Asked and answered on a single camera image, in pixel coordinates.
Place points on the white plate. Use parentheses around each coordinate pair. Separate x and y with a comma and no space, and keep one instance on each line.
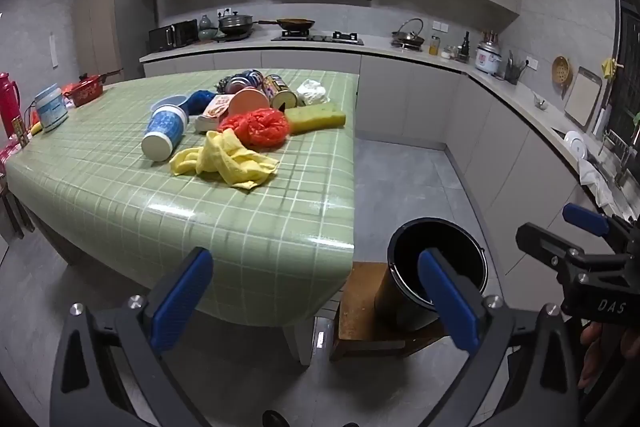
(575,144)

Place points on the yellow cloth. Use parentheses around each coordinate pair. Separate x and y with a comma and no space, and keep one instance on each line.
(609,68)
(230,162)

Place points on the induction cooker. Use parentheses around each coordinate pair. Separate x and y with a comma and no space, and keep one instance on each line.
(235,36)

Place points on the beige refrigerator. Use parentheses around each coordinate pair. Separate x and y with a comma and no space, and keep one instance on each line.
(105,32)

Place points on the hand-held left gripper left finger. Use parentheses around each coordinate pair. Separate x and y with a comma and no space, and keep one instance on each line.
(182,297)

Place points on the green ceramic teapot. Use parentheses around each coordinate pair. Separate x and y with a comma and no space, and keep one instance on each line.
(206,23)

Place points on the metal faucet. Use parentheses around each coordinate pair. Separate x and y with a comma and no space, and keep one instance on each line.
(625,162)

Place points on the table with green plaid tablecloth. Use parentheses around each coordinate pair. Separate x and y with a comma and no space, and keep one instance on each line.
(125,207)

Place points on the oil bottle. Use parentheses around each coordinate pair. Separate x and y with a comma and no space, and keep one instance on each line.
(434,47)

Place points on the white and red carton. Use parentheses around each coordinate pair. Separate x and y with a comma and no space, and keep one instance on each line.
(212,109)

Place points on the person's right hand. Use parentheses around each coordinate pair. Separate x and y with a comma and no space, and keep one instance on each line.
(592,347)

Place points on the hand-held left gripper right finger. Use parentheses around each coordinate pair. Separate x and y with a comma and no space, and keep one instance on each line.
(447,302)

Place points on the white rice cooker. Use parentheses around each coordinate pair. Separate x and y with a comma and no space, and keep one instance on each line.
(487,57)

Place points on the red pot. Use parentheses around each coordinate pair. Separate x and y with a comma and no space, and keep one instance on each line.
(87,89)

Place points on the small yellow and black box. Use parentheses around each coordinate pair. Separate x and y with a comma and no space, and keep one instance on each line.
(20,132)

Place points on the blue paper bowl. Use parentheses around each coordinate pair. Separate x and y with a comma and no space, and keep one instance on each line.
(165,127)

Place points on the metal kettle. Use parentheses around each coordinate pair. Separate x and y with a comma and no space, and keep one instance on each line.
(407,37)

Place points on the black bucket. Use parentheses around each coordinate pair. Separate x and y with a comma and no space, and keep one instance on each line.
(450,232)

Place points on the grey pot with lid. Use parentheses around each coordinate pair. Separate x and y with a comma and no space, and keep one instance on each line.
(235,23)

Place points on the wooden stool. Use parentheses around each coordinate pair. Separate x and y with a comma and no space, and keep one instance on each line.
(365,307)

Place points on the bamboo strainer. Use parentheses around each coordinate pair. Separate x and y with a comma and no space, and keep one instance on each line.
(561,72)

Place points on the white dishcloth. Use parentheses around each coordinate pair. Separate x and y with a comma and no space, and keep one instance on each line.
(595,179)

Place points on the dark glass bottle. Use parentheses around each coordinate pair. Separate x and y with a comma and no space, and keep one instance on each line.
(465,46)

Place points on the yellow hanging cloth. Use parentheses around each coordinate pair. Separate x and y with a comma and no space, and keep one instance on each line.
(609,68)

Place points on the red plastic bag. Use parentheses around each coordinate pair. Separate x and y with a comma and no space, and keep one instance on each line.
(257,127)

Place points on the wall outlet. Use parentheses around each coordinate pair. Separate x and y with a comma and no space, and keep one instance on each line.
(439,26)
(225,12)
(532,63)

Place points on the cutting board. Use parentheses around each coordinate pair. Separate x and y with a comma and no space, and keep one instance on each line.
(582,97)

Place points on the black utensil holder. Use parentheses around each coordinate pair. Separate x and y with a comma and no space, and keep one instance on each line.
(512,72)

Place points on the red paper cup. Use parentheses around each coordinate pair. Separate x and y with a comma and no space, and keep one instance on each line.
(247,103)

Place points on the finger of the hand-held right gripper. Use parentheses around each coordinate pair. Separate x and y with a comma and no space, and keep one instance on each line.
(545,247)
(585,219)

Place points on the yellow and red can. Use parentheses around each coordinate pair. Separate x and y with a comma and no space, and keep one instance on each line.
(277,89)

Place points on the white paper towel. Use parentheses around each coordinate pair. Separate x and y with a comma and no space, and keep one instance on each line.
(312,92)

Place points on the yellow-green sponge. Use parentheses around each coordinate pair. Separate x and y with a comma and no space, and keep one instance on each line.
(320,116)

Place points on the black gas stove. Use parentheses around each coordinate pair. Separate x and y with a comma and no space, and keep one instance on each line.
(317,39)

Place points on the black toaster oven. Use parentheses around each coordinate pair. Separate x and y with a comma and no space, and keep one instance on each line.
(172,36)

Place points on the steel wool scrubber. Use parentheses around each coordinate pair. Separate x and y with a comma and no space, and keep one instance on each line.
(226,83)

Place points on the white wall panel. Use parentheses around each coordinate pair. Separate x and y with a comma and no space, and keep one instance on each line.
(54,51)

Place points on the window with dark grille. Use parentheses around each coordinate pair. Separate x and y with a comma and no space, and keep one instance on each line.
(627,57)

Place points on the kitchen counter with cabinets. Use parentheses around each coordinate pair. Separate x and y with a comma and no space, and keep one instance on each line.
(400,97)

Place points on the blue soda can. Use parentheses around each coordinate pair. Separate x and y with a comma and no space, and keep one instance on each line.
(250,79)

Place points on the red thermos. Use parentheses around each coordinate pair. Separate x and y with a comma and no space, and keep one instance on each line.
(7,102)

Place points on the green ceramic bowl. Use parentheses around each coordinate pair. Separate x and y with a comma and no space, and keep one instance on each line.
(207,35)

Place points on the white and blue jar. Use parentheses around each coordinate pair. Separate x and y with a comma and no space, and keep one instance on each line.
(50,109)

